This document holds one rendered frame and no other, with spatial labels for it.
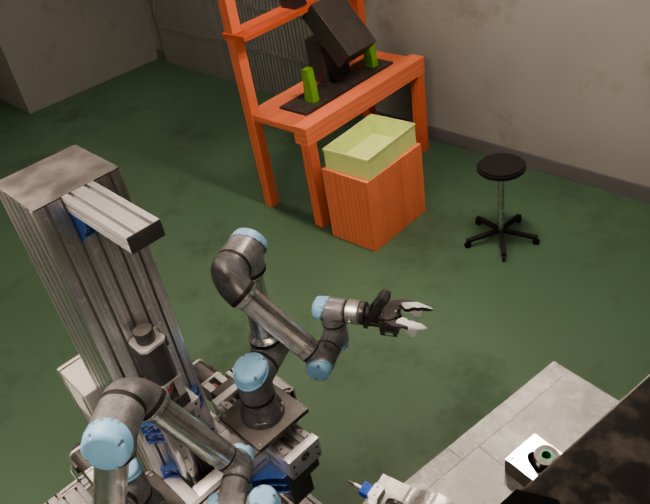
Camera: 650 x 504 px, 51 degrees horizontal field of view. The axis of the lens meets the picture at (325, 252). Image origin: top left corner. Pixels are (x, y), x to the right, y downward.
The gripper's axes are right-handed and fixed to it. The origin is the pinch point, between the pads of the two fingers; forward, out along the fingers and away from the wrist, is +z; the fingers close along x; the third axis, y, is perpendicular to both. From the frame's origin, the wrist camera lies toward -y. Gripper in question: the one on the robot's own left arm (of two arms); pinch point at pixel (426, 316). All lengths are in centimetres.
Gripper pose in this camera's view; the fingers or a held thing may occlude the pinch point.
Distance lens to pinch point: 201.3
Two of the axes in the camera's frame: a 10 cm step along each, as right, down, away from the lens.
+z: 9.3, 0.9, -3.5
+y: 1.9, 7.1, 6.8
